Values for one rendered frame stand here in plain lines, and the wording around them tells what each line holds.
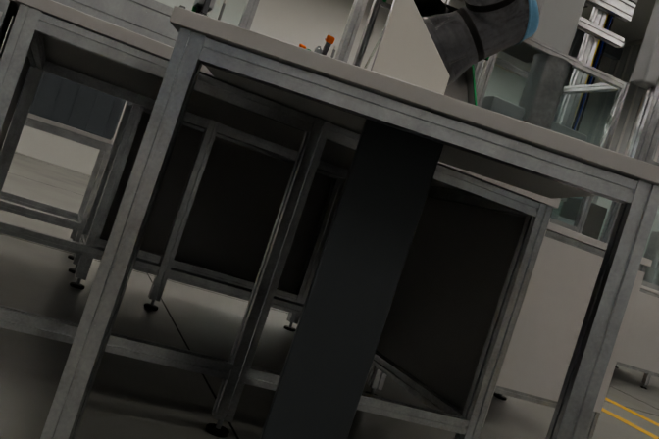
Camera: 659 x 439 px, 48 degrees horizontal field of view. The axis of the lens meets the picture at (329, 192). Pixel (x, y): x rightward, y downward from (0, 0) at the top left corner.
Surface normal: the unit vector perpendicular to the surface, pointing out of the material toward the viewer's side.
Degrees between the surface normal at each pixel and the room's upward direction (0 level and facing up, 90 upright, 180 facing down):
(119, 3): 90
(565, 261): 90
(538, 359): 90
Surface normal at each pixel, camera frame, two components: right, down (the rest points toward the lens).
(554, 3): 0.35, 0.09
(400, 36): -0.09, -0.06
